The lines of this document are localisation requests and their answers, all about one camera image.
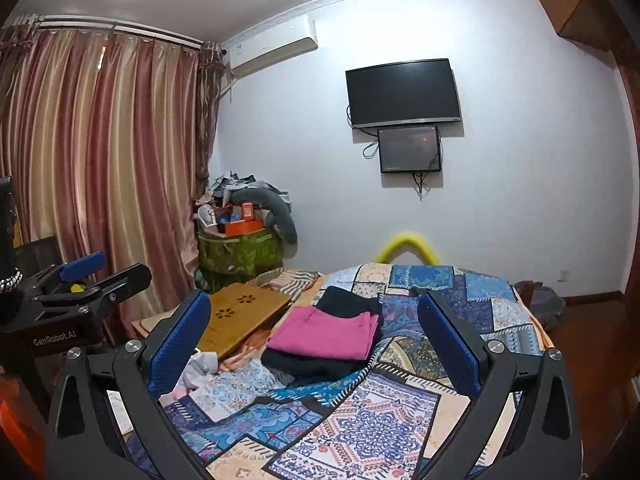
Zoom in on brown wooden cabinet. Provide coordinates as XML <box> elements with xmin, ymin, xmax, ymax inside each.
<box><xmin>539</xmin><ymin>0</ymin><xmax>626</xmax><ymax>52</ymax></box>

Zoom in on green fabric storage box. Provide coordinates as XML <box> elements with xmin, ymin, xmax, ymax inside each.
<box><xmin>195</xmin><ymin>229</ymin><xmax>283</xmax><ymax>292</ymax></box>

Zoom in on grey stuffed toy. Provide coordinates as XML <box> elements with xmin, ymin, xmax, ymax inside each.
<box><xmin>230</xmin><ymin>188</ymin><xmax>297</xmax><ymax>245</ymax></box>

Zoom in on white crumpled cloth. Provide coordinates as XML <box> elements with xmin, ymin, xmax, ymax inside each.
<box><xmin>177</xmin><ymin>350</ymin><xmax>219</xmax><ymax>391</ymax></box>

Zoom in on pink pants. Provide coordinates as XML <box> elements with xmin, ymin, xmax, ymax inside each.
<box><xmin>267</xmin><ymin>306</ymin><xmax>380</xmax><ymax>361</ymax></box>

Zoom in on dark teal folded garment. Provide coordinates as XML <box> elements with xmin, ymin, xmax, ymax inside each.
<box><xmin>262</xmin><ymin>286</ymin><xmax>384</xmax><ymax>382</ymax></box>

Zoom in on dark backpack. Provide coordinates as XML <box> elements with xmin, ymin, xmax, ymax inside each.
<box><xmin>514</xmin><ymin>281</ymin><xmax>566</xmax><ymax>332</ymax></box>

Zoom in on wall mounted black television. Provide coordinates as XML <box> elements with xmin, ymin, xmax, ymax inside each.
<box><xmin>345</xmin><ymin>58</ymin><xmax>462</xmax><ymax>128</ymax></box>

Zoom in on small wall mounted monitor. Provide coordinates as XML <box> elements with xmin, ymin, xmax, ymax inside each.
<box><xmin>378</xmin><ymin>126</ymin><xmax>442</xmax><ymax>174</ymax></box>

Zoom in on patchwork patterned bedspread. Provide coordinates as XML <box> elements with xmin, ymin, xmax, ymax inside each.
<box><xmin>164</xmin><ymin>263</ymin><xmax>550</xmax><ymax>479</ymax></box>

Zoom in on orange box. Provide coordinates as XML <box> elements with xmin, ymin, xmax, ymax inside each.
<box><xmin>216</xmin><ymin>202</ymin><xmax>264</xmax><ymax>237</ymax></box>

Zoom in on white air conditioner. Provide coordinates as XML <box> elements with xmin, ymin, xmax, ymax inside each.
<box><xmin>224</xmin><ymin>15</ymin><xmax>318</xmax><ymax>80</ymax></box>

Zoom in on wooden lap desk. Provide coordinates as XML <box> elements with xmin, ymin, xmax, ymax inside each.
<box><xmin>196</xmin><ymin>283</ymin><xmax>291</xmax><ymax>360</ymax></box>

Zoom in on yellow curved pillow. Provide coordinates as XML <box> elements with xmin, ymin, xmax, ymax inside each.
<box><xmin>375</xmin><ymin>232</ymin><xmax>440</xmax><ymax>266</ymax></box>

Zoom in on striped pink beige curtain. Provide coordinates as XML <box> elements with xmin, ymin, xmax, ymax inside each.
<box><xmin>1</xmin><ymin>24</ymin><xmax>224</xmax><ymax>340</ymax></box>

